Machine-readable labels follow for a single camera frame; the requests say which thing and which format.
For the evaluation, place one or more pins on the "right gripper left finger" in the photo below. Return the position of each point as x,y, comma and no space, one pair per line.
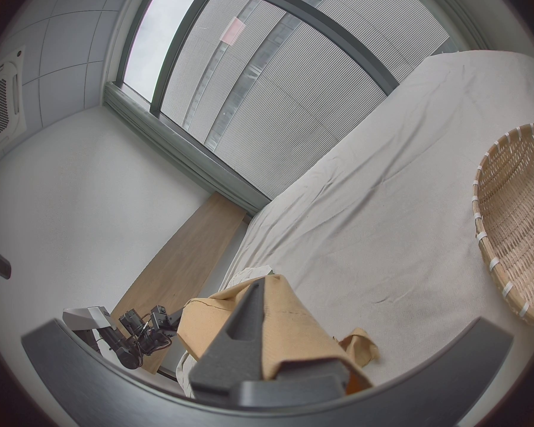
238,340

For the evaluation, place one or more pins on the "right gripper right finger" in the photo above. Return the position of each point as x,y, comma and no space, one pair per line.
311,372

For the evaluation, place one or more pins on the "mustard yellow shorts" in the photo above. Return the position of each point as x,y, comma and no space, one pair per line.
293,323

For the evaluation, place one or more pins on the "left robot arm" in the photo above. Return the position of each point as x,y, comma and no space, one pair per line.
124,340

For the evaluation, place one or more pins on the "cream garment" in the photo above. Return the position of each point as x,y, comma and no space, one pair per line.
249,274

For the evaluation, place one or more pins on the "bed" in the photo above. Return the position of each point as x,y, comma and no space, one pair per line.
382,171

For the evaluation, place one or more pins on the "round woven basket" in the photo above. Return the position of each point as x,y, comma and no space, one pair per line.
516,220

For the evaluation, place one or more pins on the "window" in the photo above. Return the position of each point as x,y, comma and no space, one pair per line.
267,82

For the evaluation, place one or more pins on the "white ceiling air vent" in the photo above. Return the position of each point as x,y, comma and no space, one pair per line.
2,100

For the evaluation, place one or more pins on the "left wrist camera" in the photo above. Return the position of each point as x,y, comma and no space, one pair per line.
160,316

